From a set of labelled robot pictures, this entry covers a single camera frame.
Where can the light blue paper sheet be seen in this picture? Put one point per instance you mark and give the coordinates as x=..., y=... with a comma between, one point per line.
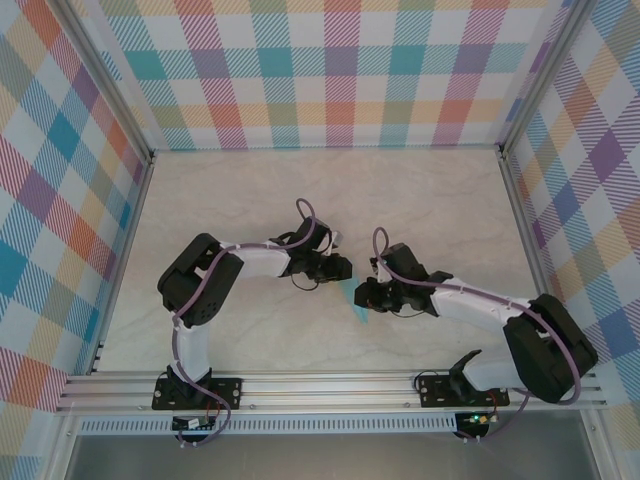
x=361, y=312

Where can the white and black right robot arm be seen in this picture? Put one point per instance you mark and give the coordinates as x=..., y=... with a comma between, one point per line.
x=475, y=307

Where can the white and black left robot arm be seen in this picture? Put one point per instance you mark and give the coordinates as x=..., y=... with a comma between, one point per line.
x=260, y=262

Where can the grey metal sheet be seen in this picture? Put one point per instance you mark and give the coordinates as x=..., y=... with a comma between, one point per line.
x=325, y=457

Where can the aluminium mounting rail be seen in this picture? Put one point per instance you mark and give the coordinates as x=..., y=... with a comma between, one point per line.
x=325, y=392

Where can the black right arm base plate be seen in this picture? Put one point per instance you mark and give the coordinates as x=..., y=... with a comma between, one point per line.
x=435, y=392

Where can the aluminium side rail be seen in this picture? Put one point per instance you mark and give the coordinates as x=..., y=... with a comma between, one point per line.
x=125, y=250
x=531, y=250

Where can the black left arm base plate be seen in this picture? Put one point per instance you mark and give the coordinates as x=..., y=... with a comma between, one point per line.
x=227, y=392

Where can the aluminium frame post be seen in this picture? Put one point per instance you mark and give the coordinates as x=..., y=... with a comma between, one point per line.
x=539, y=75
x=114, y=85
x=62, y=450
x=597, y=450

